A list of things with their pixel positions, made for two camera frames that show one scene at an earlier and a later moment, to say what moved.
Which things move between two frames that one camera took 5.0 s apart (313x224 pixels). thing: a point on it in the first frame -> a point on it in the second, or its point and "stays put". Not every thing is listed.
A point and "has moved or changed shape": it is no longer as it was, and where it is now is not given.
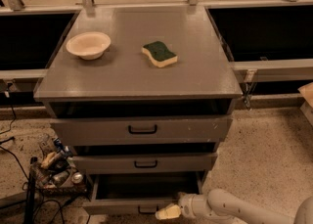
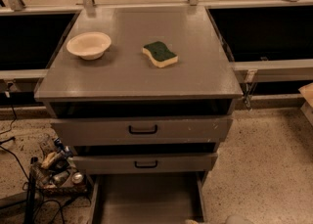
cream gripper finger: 171,210 -> 191,221
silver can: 77,177 stays put
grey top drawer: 134,130 stays put
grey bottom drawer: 139,193 has moved or changed shape
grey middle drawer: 146,163 stays put
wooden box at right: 306,93 stays put
